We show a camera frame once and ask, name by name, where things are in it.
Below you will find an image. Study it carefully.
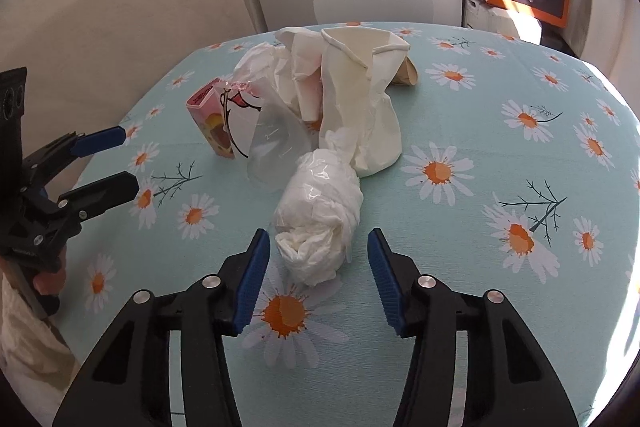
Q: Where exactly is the white box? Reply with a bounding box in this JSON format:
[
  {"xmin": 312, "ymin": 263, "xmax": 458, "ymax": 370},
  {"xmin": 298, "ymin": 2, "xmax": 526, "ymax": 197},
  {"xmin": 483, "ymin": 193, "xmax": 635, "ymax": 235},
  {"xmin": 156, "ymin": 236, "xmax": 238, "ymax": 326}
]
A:
[{"xmin": 462, "ymin": 0, "xmax": 543, "ymax": 45}]

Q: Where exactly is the person's left forearm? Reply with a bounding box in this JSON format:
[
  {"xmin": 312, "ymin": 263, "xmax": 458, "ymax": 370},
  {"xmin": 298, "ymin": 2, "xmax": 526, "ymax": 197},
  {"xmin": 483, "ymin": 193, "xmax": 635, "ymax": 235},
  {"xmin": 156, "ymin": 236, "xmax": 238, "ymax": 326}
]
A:
[{"xmin": 0, "ymin": 277, "xmax": 82, "ymax": 410}]

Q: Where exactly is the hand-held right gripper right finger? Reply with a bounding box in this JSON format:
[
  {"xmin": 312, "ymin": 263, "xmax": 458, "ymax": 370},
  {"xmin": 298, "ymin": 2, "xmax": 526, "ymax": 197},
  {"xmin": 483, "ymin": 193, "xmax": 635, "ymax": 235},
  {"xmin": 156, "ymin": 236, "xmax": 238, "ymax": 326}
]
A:
[{"xmin": 367, "ymin": 228, "xmax": 596, "ymax": 427}]

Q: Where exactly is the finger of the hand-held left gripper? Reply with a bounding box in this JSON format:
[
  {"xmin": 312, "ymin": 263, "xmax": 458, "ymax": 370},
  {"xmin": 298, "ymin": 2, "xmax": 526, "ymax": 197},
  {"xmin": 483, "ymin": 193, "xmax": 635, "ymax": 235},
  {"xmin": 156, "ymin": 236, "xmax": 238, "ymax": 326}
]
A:
[
  {"xmin": 30, "ymin": 172, "xmax": 141, "ymax": 258},
  {"xmin": 22, "ymin": 126, "xmax": 127, "ymax": 188}
]

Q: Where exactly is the translucent white plastic bag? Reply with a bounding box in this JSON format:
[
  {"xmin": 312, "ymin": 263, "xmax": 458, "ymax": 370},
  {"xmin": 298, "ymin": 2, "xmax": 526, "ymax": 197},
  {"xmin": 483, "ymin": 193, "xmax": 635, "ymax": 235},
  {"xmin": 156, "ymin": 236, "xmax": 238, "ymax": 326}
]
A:
[{"xmin": 234, "ymin": 43, "xmax": 291, "ymax": 108}]

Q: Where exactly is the crumpled white paper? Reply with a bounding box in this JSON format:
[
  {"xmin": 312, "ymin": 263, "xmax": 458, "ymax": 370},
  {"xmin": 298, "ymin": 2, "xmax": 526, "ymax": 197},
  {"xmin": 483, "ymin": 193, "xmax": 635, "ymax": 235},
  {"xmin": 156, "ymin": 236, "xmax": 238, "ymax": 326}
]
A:
[{"xmin": 275, "ymin": 27, "xmax": 331, "ymax": 122}]

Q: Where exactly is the person's left hand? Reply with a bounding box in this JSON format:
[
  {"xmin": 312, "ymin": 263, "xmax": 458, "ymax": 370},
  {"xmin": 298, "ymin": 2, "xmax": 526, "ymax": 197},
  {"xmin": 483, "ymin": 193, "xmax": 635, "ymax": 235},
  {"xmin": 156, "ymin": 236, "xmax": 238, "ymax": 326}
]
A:
[{"xmin": 31, "ymin": 263, "xmax": 69, "ymax": 297}]

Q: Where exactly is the pink drink carton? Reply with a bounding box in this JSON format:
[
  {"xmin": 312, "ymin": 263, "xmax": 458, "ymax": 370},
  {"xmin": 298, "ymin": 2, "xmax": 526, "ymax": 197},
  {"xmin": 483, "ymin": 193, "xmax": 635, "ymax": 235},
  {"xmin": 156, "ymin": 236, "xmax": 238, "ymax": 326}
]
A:
[{"xmin": 186, "ymin": 78, "xmax": 236, "ymax": 160}]

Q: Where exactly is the beige curtain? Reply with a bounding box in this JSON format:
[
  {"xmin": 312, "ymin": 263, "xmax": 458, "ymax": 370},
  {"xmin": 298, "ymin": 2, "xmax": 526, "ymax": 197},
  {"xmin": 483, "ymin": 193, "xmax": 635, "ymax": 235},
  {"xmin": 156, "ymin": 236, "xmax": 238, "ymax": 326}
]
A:
[{"xmin": 0, "ymin": 0, "xmax": 251, "ymax": 118}]

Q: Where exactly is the clear printed plastic wrapper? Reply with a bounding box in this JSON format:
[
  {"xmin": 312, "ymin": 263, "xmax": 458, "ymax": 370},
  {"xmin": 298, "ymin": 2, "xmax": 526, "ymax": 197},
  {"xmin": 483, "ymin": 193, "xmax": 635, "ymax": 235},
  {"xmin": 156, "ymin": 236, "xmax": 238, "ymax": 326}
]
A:
[{"xmin": 220, "ymin": 77, "xmax": 322, "ymax": 195}]

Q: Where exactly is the cream paper bag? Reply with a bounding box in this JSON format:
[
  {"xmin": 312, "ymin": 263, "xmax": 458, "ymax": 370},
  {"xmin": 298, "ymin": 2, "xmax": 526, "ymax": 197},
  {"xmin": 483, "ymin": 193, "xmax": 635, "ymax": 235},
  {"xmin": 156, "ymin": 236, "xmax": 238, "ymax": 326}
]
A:
[{"xmin": 319, "ymin": 27, "xmax": 411, "ymax": 178}]

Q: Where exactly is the crumpled brown paper bag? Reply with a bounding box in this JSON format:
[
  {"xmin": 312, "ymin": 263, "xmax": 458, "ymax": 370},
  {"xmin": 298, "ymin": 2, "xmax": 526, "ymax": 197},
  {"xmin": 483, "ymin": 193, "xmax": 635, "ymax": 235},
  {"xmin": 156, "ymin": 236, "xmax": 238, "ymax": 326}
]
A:
[{"xmin": 390, "ymin": 56, "xmax": 421, "ymax": 88}]

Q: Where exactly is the white tissue wad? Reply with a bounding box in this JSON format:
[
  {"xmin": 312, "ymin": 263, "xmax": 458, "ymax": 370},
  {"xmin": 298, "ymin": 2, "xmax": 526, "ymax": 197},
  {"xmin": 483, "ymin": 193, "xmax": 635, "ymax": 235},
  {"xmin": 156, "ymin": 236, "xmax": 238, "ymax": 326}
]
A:
[{"xmin": 274, "ymin": 129, "xmax": 365, "ymax": 287}]

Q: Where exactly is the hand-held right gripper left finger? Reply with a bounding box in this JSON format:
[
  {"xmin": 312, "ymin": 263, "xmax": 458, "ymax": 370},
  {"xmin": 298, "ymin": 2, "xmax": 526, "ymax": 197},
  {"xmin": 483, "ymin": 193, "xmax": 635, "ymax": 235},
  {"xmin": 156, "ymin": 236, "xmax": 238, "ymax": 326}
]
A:
[{"xmin": 52, "ymin": 228, "xmax": 271, "ymax": 427}]

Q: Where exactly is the white curtain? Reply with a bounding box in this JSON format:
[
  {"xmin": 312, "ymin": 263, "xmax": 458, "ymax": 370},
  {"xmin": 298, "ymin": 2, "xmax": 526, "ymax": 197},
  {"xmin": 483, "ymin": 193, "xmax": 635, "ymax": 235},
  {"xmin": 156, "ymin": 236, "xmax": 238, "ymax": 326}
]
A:
[{"xmin": 570, "ymin": 0, "xmax": 637, "ymax": 75}]

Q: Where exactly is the daisy print tablecloth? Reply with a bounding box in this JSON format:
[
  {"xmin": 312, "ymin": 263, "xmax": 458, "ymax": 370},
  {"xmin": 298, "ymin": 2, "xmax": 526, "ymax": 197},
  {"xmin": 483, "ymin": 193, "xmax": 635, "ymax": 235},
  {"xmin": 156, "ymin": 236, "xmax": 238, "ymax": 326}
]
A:
[{"xmin": 50, "ymin": 23, "xmax": 640, "ymax": 427}]

